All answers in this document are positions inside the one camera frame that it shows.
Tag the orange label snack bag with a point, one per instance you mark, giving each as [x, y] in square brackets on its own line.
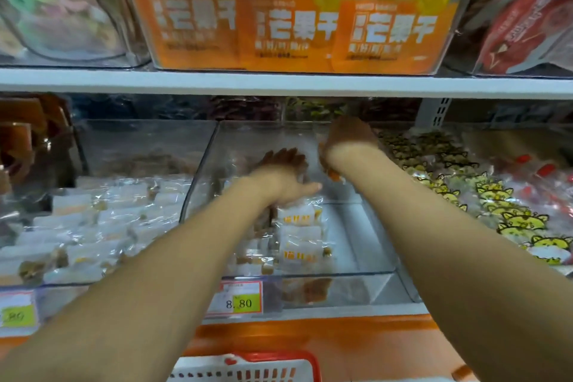
[394, 33]
[286, 33]
[192, 28]

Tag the yellow hamster snack packets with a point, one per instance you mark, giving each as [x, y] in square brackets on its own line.
[483, 189]

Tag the person's left forearm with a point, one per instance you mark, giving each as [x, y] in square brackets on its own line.
[134, 306]

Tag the stack of orange packets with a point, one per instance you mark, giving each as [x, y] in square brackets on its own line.
[22, 135]

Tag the white koala candy bag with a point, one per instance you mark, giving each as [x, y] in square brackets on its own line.
[54, 1]

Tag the person's right forearm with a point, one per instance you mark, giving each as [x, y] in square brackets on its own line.
[465, 279]

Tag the person's right hand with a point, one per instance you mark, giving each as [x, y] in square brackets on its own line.
[351, 143]

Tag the white yellow price tag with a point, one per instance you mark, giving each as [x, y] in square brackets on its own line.
[234, 298]
[16, 313]

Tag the orange shelf base panel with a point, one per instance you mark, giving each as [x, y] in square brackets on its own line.
[358, 346]

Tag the row of red snack bags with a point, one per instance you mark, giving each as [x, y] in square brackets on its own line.
[519, 28]

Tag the person's left hand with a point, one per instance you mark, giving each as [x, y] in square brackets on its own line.
[285, 176]

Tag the white red-rimmed shopping basket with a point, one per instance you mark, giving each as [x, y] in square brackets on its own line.
[251, 366]

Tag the white snack shelf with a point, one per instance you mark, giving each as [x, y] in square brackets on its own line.
[269, 83]

